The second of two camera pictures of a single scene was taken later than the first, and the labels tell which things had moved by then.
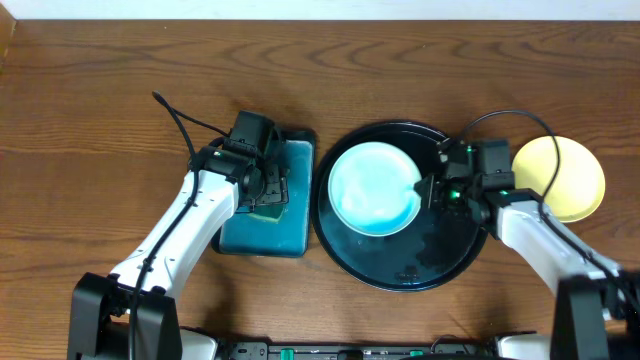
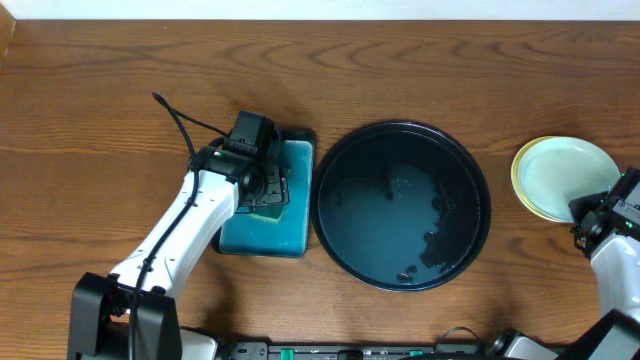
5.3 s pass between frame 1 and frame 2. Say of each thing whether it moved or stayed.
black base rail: stayed
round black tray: stayed
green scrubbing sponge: stayed
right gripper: moved
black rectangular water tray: stayed
